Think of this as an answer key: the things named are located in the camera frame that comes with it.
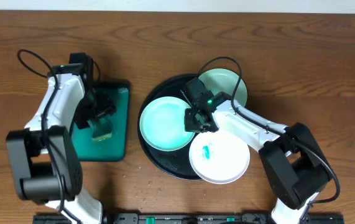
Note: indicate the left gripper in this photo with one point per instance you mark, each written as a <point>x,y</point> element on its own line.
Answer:
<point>99,112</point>

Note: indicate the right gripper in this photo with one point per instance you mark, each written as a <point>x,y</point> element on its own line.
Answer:
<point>193,119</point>

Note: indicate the yellow green sponge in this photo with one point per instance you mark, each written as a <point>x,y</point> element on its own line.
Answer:
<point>102,129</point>

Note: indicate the mint plate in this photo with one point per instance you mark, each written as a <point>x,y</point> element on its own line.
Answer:
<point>162,124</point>
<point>220,79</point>

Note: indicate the white plate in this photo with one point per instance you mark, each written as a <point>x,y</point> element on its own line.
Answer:
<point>219,158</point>

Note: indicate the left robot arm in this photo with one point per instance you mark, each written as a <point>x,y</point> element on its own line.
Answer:
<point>44,164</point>

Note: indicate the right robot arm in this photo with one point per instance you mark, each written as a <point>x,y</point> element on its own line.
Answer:
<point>294,164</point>

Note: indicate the black rectangular sponge tray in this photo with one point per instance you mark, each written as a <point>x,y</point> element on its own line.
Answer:
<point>111,149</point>

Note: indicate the round black tray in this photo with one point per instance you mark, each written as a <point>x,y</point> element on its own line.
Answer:
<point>174,163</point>

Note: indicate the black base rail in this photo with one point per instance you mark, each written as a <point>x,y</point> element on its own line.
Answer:
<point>255,218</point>

